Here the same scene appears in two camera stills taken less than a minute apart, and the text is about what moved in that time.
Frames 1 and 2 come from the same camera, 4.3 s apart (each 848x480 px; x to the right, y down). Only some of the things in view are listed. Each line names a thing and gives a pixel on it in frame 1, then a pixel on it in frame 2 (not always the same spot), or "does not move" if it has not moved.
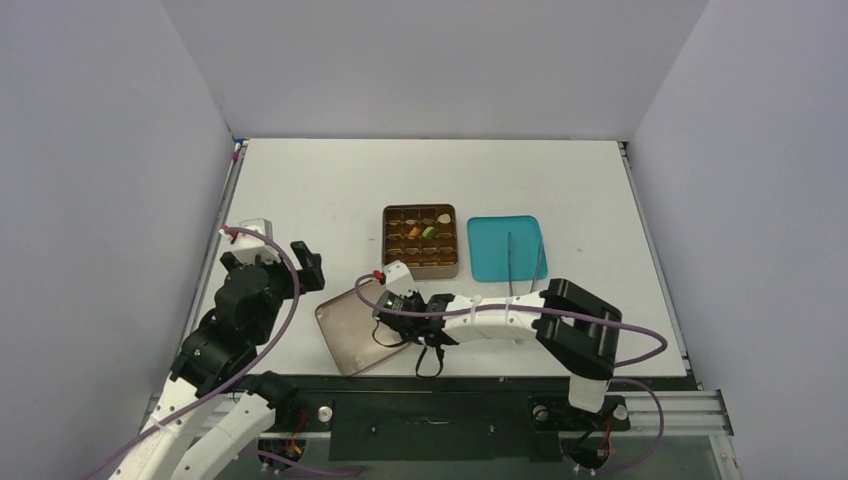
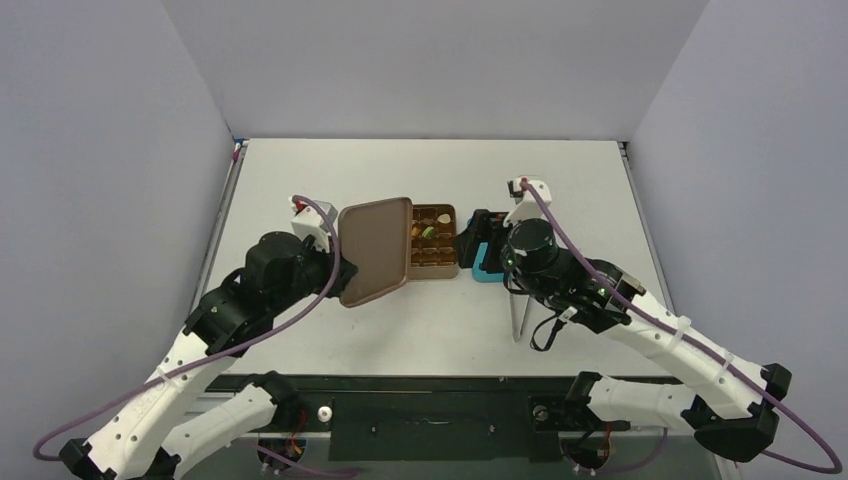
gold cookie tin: (423, 236) does not move
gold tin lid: (348, 325) → (375, 237)
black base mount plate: (455, 419) does not move
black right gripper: (411, 325) → (490, 244)
